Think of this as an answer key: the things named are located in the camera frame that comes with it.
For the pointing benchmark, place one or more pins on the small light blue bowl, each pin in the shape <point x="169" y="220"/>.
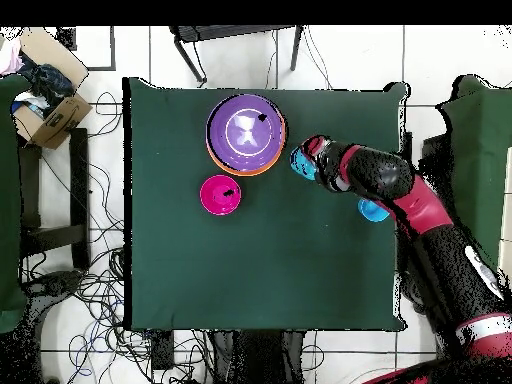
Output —
<point x="299" y="164"/>

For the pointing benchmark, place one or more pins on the purple bowl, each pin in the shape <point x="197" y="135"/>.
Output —
<point x="244" y="132"/>

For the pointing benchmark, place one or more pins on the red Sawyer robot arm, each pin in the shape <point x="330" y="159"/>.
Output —
<point x="416" y="208"/>

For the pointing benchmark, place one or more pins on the pink bowl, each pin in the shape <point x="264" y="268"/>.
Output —
<point x="220" y="194"/>

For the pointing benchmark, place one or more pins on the large orange bowl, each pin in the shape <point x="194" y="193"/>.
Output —
<point x="240" y="174"/>

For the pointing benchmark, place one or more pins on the dark green tablecloth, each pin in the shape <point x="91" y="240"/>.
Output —
<point x="176" y="264"/>

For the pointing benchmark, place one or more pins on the blue cup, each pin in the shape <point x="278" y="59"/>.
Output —
<point x="370" y="212"/>

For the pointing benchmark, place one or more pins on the black bench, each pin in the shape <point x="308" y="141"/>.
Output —
<point x="78" y="200"/>

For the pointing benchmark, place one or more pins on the black metal stand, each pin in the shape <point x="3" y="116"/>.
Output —
<point x="232" y="32"/>

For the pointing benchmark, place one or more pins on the cardboard box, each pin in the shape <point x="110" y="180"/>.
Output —
<point x="60" y="120"/>

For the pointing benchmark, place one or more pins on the green cloth covered table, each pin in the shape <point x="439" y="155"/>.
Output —
<point x="8" y="240"/>
<point x="480" y="136"/>

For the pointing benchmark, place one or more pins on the beige board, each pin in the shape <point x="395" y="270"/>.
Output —
<point x="506" y="224"/>

